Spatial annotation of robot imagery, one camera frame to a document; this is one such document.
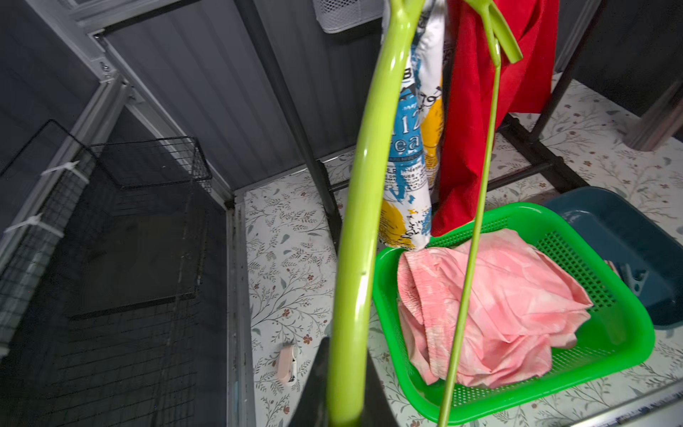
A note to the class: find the teal clothespin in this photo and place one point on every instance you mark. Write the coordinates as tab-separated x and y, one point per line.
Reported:
634	279

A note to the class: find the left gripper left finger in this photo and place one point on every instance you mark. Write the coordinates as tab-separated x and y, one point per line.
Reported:
311	410

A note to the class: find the fallen pink clothespin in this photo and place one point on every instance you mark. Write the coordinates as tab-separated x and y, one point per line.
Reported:
287	368

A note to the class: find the black wire wall basket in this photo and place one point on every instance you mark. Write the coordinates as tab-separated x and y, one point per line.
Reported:
106	278

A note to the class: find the green plastic basket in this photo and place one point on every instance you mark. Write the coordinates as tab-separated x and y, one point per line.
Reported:
619	334

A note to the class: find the green plastic hanger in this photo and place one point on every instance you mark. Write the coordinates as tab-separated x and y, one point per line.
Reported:
346	380

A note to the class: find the red shorts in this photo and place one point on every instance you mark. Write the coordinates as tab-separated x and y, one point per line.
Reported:
525	87

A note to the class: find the white wire wall basket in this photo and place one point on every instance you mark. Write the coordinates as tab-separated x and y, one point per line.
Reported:
335	16

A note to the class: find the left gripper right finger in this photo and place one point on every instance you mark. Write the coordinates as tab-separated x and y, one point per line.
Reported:
377	410

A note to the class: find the black clothes rack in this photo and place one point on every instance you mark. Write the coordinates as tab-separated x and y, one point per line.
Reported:
656	189

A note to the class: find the comic print shorts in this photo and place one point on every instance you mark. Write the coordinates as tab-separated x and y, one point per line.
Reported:
418	126

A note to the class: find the pink clothespin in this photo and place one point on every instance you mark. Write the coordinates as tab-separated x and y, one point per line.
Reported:
614	268
287	368

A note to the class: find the pink tie-dye shorts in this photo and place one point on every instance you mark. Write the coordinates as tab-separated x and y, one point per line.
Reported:
522	306

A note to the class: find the dark teal tray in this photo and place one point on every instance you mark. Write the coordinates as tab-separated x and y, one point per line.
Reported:
618	232

